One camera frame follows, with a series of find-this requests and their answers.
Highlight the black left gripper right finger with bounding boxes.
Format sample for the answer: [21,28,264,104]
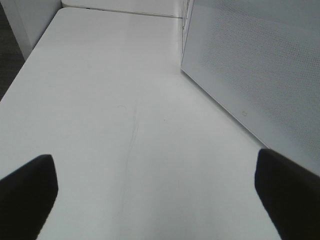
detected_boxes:
[254,148,320,240]

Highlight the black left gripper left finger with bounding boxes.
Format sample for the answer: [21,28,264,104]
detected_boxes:
[0,154,59,240]

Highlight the white microwave door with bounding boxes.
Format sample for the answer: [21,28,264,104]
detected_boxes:
[181,0,320,174]

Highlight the white microwave oven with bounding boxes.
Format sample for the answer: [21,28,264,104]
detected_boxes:
[180,0,194,71]

